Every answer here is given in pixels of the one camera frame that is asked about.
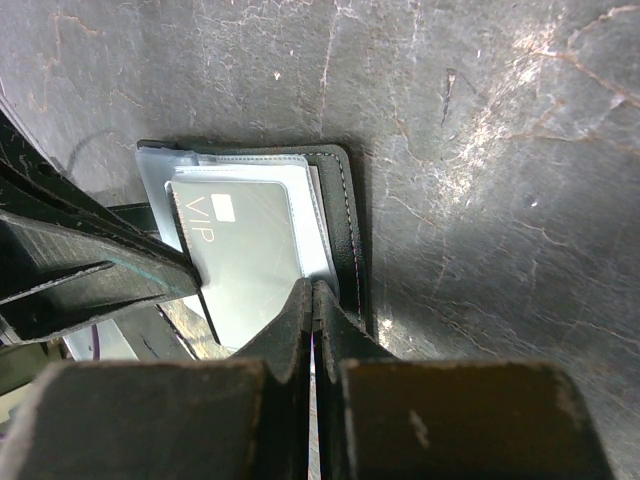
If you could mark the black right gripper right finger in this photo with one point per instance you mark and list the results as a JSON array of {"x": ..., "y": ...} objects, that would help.
[{"x": 381, "y": 417}]

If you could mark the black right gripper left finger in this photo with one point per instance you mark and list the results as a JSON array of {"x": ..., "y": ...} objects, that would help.
[{"x": 243, "y": 417}]

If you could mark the black VIP card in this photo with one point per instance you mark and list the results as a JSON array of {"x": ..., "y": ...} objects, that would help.
[{"x": 239, "y": 236}]

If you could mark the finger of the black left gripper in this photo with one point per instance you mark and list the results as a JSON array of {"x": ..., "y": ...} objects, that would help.
[
  {"x": 26, "y": 169},
  {"x": 63, "y": 268}
]

